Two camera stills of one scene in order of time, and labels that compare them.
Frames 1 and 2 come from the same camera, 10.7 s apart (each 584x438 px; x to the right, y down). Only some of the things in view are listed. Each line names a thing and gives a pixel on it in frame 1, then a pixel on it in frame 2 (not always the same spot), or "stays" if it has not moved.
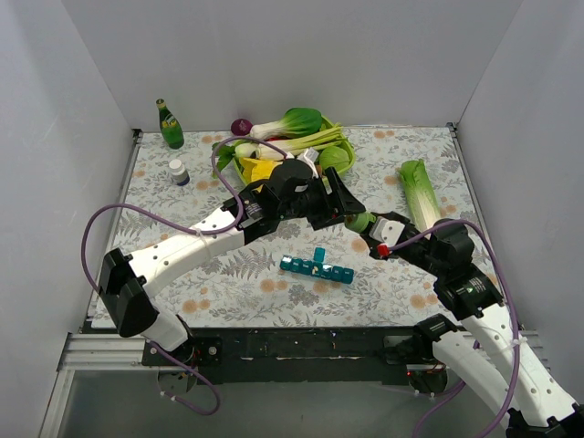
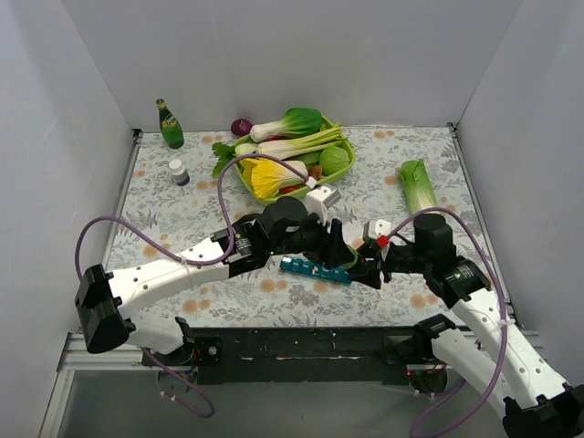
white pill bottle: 178,172 stays
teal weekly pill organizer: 316,266 stays
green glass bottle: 171,126 stays
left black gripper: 332,201 -> 332,242
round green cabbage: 336,157 stays
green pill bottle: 359,222 -> 358,258
